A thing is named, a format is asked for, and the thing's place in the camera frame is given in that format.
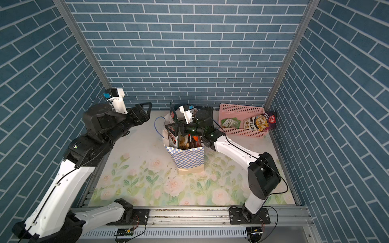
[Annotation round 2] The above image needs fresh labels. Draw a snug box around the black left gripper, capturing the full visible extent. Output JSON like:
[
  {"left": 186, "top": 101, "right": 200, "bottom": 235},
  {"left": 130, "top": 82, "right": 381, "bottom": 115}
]
[{"left": 103, "top": 101, "right": 153, "bottom": 146}]

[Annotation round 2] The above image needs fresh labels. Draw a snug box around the green condiment packet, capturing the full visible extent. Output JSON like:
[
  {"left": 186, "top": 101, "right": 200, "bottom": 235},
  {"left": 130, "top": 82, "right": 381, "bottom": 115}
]
[{"left": 221, "top": 117, "right": 241, "bottom": 129}]

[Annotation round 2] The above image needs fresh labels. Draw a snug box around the aluminium right corner post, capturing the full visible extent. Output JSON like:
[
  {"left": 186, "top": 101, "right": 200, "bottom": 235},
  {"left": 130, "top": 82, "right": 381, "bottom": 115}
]
[{"left": 264, "top": 0, "right": 320, "bottom": 111}]

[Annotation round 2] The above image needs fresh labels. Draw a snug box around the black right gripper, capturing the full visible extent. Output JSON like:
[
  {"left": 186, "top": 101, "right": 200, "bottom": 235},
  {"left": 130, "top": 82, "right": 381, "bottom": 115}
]
[{"left": 168, "top": 119, "right": 207, "bottom": 138}]

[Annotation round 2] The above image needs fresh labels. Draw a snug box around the green circuit board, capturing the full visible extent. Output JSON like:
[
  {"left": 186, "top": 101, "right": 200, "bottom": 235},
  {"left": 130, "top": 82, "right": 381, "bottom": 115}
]
[{"left": 114, "top": 228, "right": 134, "bottom": 238}]

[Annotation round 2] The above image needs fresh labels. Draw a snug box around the blue checkered paper bag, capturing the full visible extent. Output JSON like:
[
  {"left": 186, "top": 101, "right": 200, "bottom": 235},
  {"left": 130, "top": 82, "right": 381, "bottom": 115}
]
[{"left": 162, "top": 113, "right": 205, "bottom": 175}]

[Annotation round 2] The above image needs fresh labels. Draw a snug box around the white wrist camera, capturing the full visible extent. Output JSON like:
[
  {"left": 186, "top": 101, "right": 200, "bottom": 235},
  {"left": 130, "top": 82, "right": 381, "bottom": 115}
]
[
  {"left": 103, "top": 88, "right": 128, "bottom": 114},
  {"left": 179, "top": 104, "right": 195, "bottom": 124}
]

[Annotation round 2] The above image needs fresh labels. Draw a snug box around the cream yellow condiment packet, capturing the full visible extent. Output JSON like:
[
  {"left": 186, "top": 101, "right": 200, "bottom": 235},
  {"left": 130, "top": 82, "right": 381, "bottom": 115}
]
[{"left": 165, "top": 103, "right": 189, "bottom": 150}]

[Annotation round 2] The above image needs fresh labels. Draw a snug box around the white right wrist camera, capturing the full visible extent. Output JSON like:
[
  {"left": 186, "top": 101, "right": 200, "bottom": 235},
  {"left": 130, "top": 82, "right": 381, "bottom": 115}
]
[{"left": 179, "top": 104, "right": 195, "bottom": 124}]

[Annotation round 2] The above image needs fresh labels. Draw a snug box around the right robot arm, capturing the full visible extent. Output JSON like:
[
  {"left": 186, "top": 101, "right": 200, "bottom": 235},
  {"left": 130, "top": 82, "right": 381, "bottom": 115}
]
[{"left": 165, "top": 104, "right": 282, "bottom": 219}]

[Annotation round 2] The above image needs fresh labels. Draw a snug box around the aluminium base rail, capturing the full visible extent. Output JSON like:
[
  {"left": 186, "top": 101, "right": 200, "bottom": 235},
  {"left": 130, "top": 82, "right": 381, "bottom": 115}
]
[{"left": 134, "top": 205, "right": 314, "bottom": 227}]

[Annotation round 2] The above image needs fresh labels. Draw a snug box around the aluminium corner post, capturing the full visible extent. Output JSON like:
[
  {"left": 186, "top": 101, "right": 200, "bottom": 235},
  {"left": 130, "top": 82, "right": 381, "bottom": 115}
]
[
  {"left": 53, "top": 0, "right": 112, "bottom": 89},
  {"left": 264, "top": 0, "right": 320, "bottom": 111}
]

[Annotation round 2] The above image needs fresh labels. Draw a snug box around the pink plastic basket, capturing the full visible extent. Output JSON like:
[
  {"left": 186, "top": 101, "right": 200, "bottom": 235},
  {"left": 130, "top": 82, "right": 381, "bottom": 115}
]
[{"left": 218, "top": 103, "right": 267, "bottom": 138}]

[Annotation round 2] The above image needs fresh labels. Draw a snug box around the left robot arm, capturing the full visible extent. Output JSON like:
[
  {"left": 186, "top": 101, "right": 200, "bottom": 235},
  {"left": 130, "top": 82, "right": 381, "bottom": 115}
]
[{"left": 12, "top": 102, "right": 152, "bottom": 243}]

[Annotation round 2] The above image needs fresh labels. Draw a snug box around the aluminium left corner post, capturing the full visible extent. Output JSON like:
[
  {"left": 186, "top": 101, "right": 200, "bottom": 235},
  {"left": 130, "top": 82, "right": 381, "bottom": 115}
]
[{"left": 53, "top": 0, "right": 112, "bottom": 89}]

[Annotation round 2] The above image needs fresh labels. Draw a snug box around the dark brown condiment packet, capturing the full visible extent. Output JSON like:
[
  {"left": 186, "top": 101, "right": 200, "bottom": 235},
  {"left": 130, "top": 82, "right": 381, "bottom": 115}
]
[{"left": 243, "top": 111, "right": 277, "bottom": 132}]

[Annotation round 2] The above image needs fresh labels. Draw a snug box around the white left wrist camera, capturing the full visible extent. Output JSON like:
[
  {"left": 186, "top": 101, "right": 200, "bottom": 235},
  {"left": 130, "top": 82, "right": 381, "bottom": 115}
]
[{"left": 103, "top": 88, "right": 128, "bottom": 114}]

